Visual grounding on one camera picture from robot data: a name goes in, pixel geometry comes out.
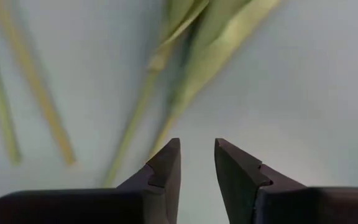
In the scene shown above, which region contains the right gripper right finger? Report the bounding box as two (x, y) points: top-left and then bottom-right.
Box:
(214, 138), (358, 224)

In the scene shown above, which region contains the black artificial tulip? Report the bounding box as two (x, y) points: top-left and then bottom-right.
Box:
(103, 0), (211, 189)

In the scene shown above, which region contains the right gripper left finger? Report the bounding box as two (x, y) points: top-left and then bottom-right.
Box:
(0, 138), (181, 224)

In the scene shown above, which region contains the red artificial tulip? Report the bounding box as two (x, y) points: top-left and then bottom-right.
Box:
(0, 0), (77, 166)
(149, 0), (282, 158)

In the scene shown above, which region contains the green table mat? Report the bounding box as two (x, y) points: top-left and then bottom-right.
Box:
(0, 0), (358, 224)

